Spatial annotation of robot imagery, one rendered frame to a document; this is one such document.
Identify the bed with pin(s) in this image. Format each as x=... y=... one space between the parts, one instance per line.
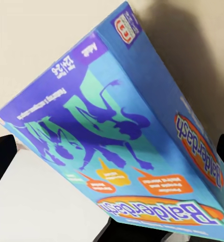
x=188 y=36

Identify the board game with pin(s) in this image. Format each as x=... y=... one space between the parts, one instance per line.
x=110 y=119

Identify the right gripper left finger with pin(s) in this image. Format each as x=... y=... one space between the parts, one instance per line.
x=8 y=150

